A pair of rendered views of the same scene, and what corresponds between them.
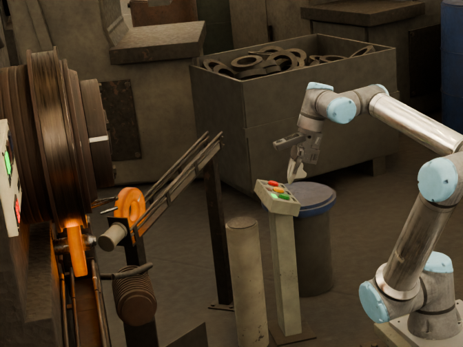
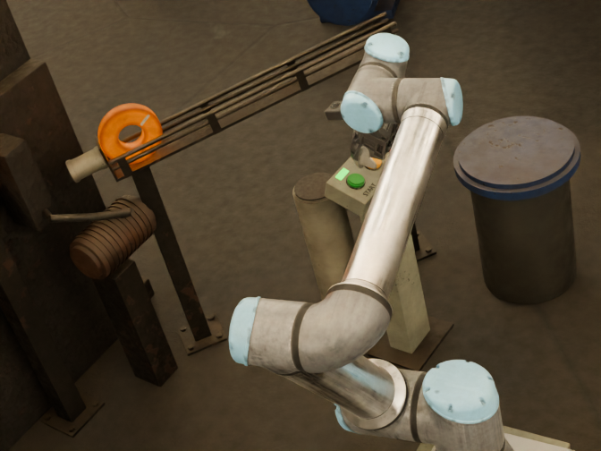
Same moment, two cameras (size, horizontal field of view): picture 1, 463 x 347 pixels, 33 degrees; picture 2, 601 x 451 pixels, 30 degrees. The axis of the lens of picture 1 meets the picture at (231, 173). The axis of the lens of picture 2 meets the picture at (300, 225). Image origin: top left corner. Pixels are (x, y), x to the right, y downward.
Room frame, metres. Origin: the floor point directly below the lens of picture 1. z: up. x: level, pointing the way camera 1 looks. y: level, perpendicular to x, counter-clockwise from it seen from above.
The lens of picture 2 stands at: (1.37, -1.83, 2.15)
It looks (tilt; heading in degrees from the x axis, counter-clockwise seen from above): 38 degrees down; 56
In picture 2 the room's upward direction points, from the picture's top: 16 degrees counter-clockwise
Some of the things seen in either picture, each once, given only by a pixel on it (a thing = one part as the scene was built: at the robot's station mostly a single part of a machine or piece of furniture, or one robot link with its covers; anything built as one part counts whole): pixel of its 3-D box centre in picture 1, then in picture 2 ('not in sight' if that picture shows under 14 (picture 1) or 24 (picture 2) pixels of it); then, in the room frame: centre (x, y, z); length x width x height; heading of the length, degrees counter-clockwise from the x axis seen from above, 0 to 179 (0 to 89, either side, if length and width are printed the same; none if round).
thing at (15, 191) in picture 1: (8, 174); not in sight; (1.59, 0.47, 1.15); 0.26 x 0.02 x 0.18; 11
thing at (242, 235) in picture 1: (247, 284); (335, 263); (2.68, -0.02, 0.26); 0.12 x 0.12 x 0.52
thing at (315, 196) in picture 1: (301, 239); (522, 214); (3.14, -0.27, 0.22); 0.32 x 0.32 x 0.43
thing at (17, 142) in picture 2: (78, 256); (19, 182); (2.18, 0.48, 0.68); 0.11 x 0.08 x 0.24; 101
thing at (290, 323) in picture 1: (284, 261); (392, 255); (2.75, -0.17, 0.31); 0.24 x 0.16 x 0.62; 11
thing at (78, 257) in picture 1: (76, 247); not in sight; (1.95, 0.43, 0.81); 0.16 x 0.03 x 0.16; 11
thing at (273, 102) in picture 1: (288, 112); not in sight; (4.59, -0.38, 0.39); 1.03 x 0.83 x 0.77; 116
